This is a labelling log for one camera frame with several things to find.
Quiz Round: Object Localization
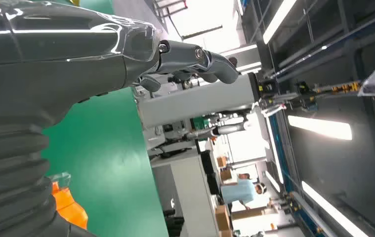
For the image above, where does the long ceiling light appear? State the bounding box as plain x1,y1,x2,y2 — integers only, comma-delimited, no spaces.
287,115,353,142
301,181,370,237
262,0,298,45

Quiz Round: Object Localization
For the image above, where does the grey horizontal machine beam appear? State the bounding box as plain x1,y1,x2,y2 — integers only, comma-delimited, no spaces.
137,73,260,129

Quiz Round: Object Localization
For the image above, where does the ribbed grey left arm sleeve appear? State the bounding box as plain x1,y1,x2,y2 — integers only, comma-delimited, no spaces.
0,123,97,237

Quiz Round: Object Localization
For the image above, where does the grey cabinet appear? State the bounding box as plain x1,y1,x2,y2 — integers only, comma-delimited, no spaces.
150,153,221,237

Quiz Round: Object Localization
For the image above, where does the orange detergent bottle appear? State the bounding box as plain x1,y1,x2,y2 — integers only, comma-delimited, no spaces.
47,172,89,231

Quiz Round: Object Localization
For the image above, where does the person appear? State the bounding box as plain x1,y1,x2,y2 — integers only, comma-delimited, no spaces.
220,173,267,210

